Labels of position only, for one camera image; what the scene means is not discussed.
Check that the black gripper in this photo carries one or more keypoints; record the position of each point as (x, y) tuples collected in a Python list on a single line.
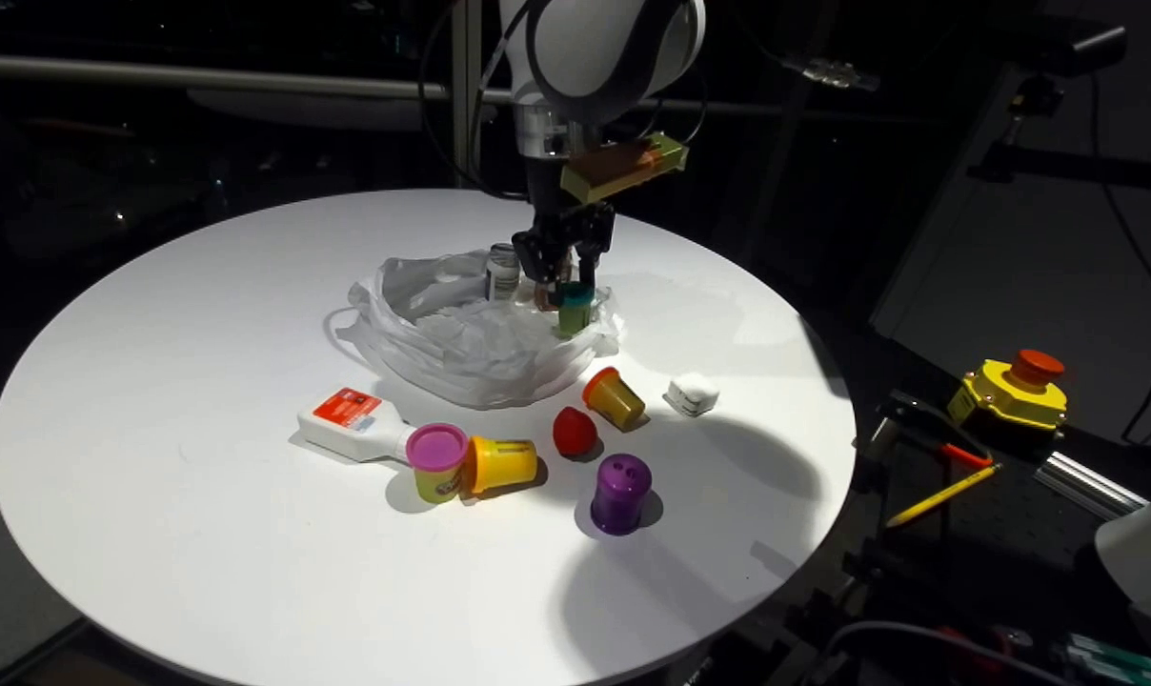
[(561, 222)]

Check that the small yellow tub orange lid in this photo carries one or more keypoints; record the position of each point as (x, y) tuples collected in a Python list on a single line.
[(614, 399)]

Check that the red round small tub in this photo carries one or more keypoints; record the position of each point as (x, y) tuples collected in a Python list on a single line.
[(575, 432)]

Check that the white charger cube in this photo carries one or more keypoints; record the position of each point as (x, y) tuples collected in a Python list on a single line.
[(693, 399)]

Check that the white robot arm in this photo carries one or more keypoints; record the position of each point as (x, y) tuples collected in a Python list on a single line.
[(599, 52)]

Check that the white plastic bag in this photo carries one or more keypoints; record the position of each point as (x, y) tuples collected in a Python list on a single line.
[(476, 349)]

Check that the large yellow tub orange lid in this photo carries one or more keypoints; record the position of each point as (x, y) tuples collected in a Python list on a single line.
[(504, 466)]

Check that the tub with magenta lid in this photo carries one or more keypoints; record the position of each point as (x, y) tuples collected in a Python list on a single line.
[(436, 455)]

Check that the purple tub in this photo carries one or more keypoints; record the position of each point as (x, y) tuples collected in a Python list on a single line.
[(623, 493)]

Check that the white bottle with red label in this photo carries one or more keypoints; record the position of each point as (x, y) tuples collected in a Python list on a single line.
[(349, 419)]

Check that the grey horizontal railing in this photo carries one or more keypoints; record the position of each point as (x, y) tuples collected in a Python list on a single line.
[(218, 76)]

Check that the yellow pencil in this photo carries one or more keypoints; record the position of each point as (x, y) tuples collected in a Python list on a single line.
[(943, 498)]

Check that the yellow emergency stop button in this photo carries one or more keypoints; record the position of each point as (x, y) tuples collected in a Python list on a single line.
[(1011, 389)]

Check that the aluminium bar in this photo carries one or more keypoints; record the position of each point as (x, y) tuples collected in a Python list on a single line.
[(1093, 480)]

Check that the white rounded object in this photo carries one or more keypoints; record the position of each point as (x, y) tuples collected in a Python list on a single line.
[(1150, 558)]

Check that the grey window post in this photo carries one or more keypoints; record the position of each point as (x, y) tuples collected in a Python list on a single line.
[(468, 90)]

